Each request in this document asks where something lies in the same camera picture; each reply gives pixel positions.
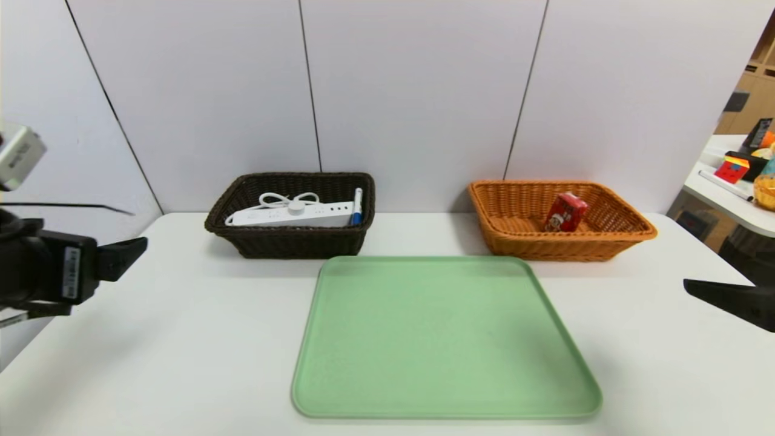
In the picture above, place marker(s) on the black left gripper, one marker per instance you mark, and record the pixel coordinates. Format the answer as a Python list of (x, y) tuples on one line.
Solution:
[(74, 272)]

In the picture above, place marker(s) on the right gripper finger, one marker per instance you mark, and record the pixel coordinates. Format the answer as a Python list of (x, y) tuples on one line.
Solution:
[(745, 303)]

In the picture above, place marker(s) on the red milk drink carton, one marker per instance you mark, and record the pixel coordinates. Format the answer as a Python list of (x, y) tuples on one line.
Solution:
[(566, 212)]

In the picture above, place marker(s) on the white marker with blue cap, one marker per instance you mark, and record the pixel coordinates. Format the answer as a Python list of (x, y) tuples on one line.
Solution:
[(357, 209)]

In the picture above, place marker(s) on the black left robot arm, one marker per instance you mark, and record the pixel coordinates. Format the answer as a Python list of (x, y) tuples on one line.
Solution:
[(18, 266)]

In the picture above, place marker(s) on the orange wicker basket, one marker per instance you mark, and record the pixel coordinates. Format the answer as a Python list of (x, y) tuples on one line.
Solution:
[(605, 242)]

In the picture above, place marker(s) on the dark brown wicker basket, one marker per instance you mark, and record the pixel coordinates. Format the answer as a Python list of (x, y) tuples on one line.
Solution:
[(290, 242)]

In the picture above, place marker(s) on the white side table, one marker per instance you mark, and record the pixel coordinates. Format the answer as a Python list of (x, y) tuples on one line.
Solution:
[(729, 206)]

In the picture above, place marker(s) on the yellow round object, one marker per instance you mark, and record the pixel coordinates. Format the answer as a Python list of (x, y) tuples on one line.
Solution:
[(766, 192)]

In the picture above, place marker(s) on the white pen with black cap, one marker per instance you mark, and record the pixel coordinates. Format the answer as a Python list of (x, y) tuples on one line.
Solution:
[(725, 184)]

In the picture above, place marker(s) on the colourful puzzle cube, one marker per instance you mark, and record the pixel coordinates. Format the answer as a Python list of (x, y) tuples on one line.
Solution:
[(732, 170)]

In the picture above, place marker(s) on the black storage box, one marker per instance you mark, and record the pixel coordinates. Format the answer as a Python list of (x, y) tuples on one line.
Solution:
[(758, 165)]

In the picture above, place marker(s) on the dark remote control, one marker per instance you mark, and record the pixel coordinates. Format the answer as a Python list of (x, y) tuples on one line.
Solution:
[(758, 133)]

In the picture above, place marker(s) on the wooden shelf unit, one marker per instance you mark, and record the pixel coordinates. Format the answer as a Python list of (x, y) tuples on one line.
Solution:
[(752, 103)]

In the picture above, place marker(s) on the light green plastic tray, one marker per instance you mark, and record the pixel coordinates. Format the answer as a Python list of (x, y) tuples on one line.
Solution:
[(436, 351)]

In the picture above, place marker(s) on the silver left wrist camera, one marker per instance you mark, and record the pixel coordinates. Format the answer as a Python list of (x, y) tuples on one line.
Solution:
[(18, 154)]

